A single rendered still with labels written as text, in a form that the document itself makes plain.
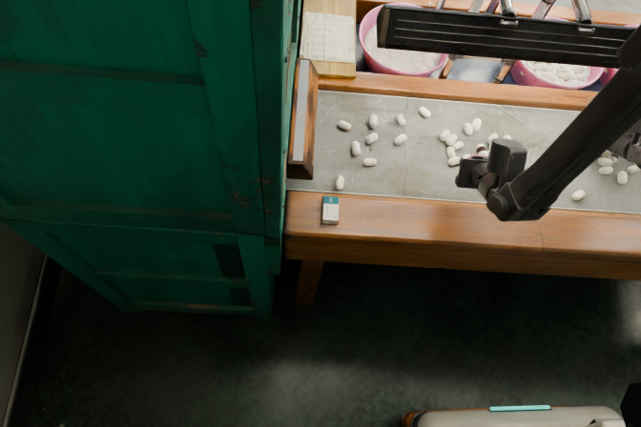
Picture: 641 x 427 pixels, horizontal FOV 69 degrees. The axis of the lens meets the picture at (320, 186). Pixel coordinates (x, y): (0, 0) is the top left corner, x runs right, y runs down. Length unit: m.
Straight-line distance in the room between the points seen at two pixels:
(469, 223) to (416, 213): 0.12
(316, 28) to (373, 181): 0.47
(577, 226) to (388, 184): 0.44
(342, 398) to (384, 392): 0.15
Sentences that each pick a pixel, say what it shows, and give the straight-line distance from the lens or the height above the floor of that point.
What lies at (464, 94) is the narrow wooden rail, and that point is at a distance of 1.31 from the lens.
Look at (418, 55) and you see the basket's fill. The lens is 1.40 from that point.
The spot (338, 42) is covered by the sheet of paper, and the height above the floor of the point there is 0.78.
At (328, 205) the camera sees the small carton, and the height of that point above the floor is 0.78.
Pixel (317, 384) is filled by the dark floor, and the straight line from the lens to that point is 1.73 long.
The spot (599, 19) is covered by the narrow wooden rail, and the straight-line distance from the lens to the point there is 1.72.
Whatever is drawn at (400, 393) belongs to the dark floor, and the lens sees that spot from 1.77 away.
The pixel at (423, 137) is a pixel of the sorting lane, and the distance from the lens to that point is 1.23.
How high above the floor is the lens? 1.72
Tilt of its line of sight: 63 degrees down
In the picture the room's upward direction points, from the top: 10 degrees clockwise
